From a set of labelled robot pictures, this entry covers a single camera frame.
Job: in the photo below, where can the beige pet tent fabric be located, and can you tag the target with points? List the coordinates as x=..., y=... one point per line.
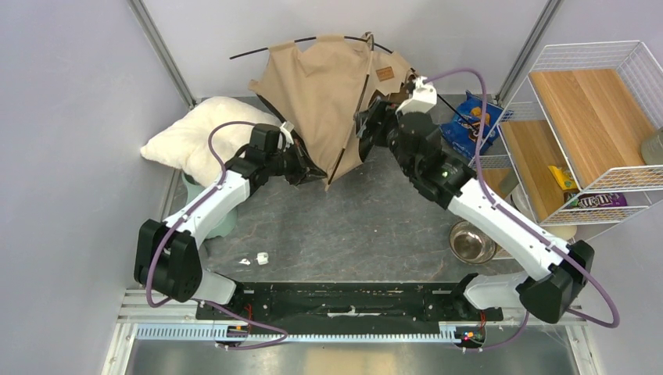
x=331, y=98

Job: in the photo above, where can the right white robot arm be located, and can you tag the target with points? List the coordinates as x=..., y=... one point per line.
x=554, y=271

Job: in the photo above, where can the blue chip bag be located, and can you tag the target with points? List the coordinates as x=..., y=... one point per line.
x=461, y=133

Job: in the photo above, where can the yellow snack packet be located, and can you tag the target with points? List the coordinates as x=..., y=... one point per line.
x=563, y=178

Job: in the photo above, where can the small white plastic cap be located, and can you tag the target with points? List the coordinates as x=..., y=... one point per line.
x=262, y=258

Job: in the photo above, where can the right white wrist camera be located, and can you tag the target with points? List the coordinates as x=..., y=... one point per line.
x=422, y=96

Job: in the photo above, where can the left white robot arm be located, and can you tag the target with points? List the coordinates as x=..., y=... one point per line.
x=167, y=258

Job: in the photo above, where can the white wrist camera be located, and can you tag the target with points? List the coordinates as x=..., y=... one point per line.
x=286, y=129
x=422, y=96

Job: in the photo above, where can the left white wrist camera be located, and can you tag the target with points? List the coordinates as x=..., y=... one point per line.
x=286, y=129

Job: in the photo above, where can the purple candy bag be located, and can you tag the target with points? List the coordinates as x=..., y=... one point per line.
x=596, y=201

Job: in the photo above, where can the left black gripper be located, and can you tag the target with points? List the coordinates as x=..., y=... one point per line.
x=302, y=166

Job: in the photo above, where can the white wire shelf rack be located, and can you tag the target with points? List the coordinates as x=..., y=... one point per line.
x=586, y=107

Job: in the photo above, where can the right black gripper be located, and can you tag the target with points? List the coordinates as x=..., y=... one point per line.
x=370, y=127

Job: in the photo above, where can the clear glass jar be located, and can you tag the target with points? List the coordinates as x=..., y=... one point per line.
x=651, y=149

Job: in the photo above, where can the cream round object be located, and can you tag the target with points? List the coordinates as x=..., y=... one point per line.
x=566, y=232

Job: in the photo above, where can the white fluffy pillow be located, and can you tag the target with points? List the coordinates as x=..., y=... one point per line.
x=184, y=144

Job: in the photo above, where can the steel pet bowl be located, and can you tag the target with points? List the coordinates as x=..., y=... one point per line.
x=470, y=245

